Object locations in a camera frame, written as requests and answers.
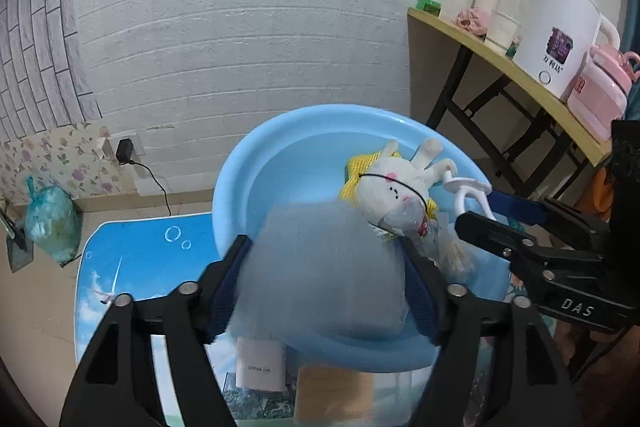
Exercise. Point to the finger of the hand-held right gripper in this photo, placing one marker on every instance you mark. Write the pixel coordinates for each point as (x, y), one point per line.
(520, 209)
(500, 239)

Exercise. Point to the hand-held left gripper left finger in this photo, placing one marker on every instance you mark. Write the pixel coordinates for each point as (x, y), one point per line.
(227, 287)

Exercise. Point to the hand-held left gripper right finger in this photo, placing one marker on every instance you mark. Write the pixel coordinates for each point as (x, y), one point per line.
(422, 302)

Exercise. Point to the white plastic hanger piece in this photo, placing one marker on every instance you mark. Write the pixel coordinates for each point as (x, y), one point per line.
(467, 187)

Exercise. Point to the red and silver packet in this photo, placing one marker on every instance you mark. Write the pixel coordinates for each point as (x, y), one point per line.
(427, 229)

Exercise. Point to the clear plastic bag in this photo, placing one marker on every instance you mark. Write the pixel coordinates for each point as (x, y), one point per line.
(320, 267)

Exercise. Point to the white rabbit plush yellow dress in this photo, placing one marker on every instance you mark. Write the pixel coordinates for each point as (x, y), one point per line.
(395, 197)

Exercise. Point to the blue plastic basin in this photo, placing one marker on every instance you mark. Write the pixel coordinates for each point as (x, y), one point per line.
(300, 172)

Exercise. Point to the person's right hand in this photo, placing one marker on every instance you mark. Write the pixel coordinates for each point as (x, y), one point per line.
(580, 349)

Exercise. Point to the orange cloth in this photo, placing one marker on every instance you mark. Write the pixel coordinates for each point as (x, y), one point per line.
(599, 192)

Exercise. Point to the small white box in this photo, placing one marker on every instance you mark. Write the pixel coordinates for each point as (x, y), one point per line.
(260, 362)

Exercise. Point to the clear plastic box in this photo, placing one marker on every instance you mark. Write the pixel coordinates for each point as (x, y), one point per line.
(330, 392)

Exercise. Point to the wooden side table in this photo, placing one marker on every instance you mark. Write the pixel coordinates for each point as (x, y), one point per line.
(500, 57)

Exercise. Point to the black power adapter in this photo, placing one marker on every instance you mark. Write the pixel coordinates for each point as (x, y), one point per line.
(124, 152)

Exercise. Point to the white electric kettle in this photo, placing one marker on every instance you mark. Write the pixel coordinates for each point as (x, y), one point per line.
(555, 37)

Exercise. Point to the green trash bag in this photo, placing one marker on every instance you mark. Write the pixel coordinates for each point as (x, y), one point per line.
(52, 227)

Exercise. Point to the pink cloth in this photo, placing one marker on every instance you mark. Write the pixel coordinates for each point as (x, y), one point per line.
(472, 21)

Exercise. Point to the dark dustpan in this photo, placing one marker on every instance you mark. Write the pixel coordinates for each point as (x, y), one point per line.
(17, 244)

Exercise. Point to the small green box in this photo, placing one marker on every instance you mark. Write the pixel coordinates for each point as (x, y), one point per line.
(429, 5)

